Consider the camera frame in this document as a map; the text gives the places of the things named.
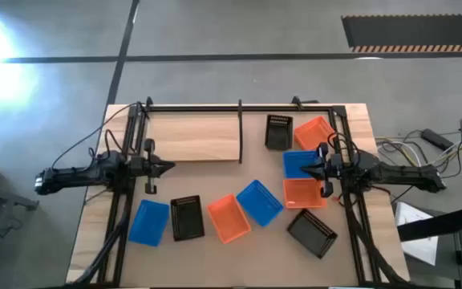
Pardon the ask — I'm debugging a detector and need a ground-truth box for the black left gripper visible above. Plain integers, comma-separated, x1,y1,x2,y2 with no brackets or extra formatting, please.
128,138,176,195

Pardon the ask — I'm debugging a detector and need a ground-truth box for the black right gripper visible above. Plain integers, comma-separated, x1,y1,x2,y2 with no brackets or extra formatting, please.
299,142,355,199

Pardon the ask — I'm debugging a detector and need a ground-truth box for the blue plastic basket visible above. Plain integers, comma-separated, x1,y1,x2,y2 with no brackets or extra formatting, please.
236,179,285,228
282,150,322,180
128,199,171,247

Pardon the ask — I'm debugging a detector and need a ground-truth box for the orange plastic basket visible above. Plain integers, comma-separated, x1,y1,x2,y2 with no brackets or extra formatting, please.
293,116,337,152
206,193,253,245
282,177,328,210

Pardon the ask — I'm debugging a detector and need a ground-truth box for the black plastic basket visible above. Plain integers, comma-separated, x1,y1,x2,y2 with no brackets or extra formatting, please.
169,194,206,242
286,208,338,259
264,114,294,152

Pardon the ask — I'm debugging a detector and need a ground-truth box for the wooden shelf with black legs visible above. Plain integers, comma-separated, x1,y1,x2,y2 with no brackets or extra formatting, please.
144,99,244,165

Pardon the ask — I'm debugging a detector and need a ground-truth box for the tan table mat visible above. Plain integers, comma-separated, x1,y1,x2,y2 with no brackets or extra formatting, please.
120,110,360,287

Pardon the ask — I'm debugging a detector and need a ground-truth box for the black power strip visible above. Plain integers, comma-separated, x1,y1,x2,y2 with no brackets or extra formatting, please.
420,128,455,152

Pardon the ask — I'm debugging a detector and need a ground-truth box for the black flat bar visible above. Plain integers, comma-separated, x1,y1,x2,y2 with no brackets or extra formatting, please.
396,206,462,242

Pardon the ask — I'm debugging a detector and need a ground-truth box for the white paper sheet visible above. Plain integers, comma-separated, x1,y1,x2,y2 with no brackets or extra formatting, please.
393,200,440,266

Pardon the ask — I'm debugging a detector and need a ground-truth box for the grey metal stand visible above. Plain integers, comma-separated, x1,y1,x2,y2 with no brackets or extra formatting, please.
0,179,40,289

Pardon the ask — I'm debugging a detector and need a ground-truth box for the black hazard-striped floor mat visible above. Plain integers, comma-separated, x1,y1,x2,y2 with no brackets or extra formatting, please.
341,14,462,53

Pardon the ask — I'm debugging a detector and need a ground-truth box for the long black cable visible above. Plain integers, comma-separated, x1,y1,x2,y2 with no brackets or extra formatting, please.
50,102,146,169

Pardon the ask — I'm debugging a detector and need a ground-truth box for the black aluminium frame rig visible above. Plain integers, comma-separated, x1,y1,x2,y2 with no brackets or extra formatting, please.
66,102,411,288

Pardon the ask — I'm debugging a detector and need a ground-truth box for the white cable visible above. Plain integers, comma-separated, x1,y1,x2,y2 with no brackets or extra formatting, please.
376,139,421,166

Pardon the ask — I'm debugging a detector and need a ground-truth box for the yellow cable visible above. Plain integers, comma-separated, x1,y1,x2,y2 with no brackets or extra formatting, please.
379,143,462,168

